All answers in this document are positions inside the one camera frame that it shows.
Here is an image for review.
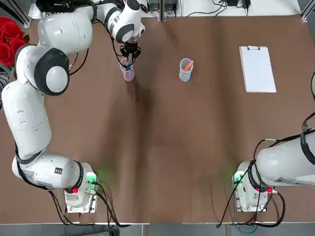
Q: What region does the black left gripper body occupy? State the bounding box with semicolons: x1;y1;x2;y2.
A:
120;42;141;59

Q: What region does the pink plastic cup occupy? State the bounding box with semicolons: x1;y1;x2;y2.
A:
119;61;135;82

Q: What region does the blue plastic cup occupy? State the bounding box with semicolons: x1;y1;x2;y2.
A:
179;58;195;83

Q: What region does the white clipboard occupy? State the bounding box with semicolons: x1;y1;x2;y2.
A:
239;45;277;93

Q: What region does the black electronics box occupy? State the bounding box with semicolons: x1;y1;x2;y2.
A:
35;0;95;12

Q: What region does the red rose bouquet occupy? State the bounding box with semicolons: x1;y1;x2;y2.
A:
0;16;30;67

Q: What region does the aluminium post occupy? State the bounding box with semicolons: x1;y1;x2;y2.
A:
158;0;167;22

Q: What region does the aluminium frame corner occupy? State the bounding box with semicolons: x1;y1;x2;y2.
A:
300;0;315;23
14;0;32;25

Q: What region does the black left base cable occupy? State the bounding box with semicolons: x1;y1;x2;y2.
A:
48;181;132;227

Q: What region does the black base cable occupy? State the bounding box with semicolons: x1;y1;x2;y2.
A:
216;159;286;228
48;181;132;227

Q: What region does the black right base cable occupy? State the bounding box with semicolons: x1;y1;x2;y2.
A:
216;159;286;228

